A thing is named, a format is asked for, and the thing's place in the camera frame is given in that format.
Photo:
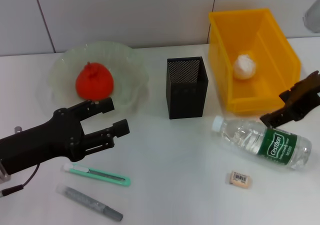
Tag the black mesh pen holder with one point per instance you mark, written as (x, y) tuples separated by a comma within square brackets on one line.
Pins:
[(187, 100)]

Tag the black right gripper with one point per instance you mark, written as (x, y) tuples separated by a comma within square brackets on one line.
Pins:
[(307, 95)]

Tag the beige eraser with barcode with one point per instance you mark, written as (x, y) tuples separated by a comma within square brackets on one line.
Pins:
[(240, 179)]

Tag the grey marker pen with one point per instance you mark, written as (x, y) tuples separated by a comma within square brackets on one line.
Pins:
[(87, 201)]

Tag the pale green glass fruit plate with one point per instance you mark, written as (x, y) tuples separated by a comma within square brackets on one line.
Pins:
[(127, 67)]

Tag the clear green-label water bottle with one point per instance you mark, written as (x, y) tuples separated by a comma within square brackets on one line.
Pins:
[(275, 145)]

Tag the white paper ball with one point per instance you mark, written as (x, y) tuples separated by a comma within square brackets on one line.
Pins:
[(245, 66)]

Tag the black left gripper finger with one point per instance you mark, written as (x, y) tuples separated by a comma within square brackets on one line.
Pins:
[(121, 128)]

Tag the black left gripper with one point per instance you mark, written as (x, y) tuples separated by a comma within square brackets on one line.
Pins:
[(37, 145)]

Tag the green utility knife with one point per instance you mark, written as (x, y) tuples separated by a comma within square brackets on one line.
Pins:
[(110, 178)]

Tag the yellow plastic bin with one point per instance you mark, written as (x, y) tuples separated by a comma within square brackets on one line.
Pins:
[(225, 47)]

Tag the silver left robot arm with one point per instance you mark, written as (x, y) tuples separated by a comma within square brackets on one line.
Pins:
[(4, 176)]

